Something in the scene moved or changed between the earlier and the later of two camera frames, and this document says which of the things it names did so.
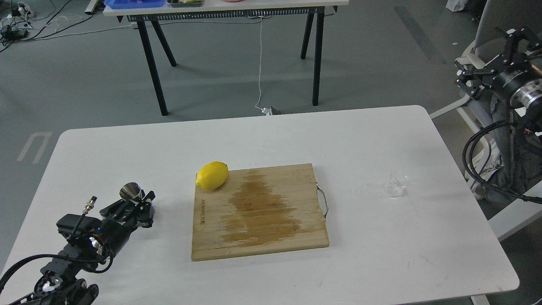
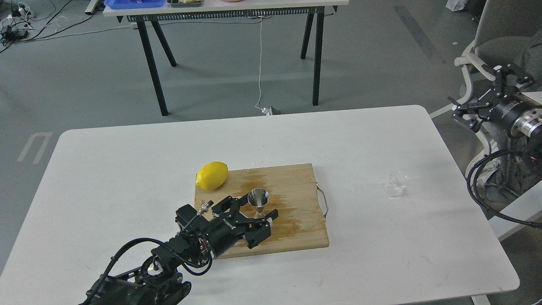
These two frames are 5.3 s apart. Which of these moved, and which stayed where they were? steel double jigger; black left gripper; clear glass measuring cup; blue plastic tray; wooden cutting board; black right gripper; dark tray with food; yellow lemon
Moved: steel double jigger; black right gripper; black left gripper
Stayed: dark tray with food; blue plastic tray; wooden cutting board; yellow lemon; clear glass measuring cup
